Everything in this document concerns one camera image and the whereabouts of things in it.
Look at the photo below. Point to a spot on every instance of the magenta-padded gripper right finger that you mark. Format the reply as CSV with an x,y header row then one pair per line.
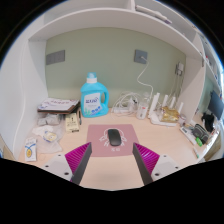
x,y
148,158

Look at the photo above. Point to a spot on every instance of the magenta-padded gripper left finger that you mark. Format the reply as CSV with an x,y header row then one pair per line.
x,y
78,158

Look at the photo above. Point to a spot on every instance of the black computer mouse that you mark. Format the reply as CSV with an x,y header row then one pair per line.
x,y
114,137

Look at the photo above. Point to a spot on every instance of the pink mouse pad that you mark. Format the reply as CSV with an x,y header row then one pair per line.
x,y
96,143

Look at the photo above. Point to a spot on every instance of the yellow cardboard box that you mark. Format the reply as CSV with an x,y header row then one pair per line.
x,y
72,122

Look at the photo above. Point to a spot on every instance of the clear plastic bag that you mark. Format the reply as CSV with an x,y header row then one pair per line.
x,y
48,136

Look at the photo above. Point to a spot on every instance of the white router with antennas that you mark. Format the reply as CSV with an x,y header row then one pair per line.
x,y
156,120

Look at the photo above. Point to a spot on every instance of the black pen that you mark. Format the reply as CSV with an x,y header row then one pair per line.
x,y
80,117

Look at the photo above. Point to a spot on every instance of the white card with medal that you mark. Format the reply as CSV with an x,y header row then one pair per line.
x,y
30,149

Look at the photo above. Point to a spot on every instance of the gold foil bag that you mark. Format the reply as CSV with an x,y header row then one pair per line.
x,y
170,114

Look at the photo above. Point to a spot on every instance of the white power strip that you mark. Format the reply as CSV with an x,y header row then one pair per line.
x,y
123,109

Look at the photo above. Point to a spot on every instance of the blue detergent bottle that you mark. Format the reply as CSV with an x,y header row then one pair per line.
x,y
90,103

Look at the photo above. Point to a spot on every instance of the stack of books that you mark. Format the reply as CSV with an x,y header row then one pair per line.
x,y
58,105

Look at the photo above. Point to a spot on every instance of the black cloth bag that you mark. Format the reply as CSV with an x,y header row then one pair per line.
x,y
208,121

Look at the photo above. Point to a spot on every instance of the black monitor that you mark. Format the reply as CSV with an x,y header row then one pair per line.
x,y
216,105

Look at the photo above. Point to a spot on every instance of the white desk shelf unit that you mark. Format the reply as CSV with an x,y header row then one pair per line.
x,y
83,18

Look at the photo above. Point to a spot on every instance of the white wall charger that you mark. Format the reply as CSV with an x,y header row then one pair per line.
x,y
180,68

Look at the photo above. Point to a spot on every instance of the grey wall socket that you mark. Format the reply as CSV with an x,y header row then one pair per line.
x,y
140,56

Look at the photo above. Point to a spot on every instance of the grey blank wall plate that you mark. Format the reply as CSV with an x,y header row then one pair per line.
x,y
55,57

